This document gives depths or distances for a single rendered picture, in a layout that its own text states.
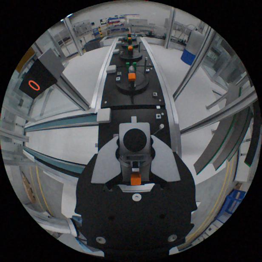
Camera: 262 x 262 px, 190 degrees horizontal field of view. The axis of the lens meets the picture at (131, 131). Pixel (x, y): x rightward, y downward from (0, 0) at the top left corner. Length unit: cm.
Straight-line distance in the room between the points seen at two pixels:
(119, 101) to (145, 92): 10
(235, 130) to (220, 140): 13
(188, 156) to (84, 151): 49
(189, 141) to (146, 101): 30
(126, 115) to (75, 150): 27
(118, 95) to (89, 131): 19
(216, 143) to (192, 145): 25
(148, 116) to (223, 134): 24
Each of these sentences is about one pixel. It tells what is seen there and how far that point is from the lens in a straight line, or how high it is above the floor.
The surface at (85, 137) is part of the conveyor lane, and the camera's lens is 38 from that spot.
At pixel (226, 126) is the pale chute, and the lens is 24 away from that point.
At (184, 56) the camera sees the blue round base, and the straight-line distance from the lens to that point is 99.
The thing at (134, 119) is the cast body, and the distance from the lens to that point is 16.
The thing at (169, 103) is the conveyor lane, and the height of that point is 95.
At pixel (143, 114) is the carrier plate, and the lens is 28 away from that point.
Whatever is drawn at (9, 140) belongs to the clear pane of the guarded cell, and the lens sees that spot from 133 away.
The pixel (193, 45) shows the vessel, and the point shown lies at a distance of 95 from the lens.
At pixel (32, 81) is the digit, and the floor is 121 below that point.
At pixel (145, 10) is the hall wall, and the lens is 1062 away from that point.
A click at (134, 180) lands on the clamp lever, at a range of 17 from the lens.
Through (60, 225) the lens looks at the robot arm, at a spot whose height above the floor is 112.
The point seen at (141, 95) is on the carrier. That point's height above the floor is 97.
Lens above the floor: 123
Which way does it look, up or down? 78 degrees down
